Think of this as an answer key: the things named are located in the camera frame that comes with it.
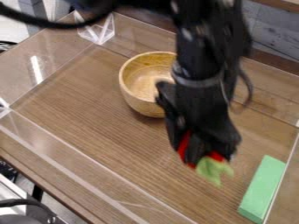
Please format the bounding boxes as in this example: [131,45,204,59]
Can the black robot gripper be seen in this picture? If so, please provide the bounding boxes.
[155,80,242,165]

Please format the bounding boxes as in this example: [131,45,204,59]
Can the red plush strawberry green leaves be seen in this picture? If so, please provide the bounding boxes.
[177,130,237,188]

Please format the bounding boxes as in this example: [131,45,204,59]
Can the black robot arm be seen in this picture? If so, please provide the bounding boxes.
[67,0,253,166]

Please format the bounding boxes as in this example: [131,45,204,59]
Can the light wooden bowl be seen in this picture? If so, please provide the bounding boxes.
[118,51,175,118]

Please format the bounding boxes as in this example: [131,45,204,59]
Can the green rectangular block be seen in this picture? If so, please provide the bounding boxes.
[238,155,286,224]

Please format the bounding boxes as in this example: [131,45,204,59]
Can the black device bottom left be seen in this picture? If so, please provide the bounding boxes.
[0,199,70,224]

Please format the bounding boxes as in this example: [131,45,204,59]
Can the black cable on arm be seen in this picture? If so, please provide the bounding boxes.
[0,0,118,30]

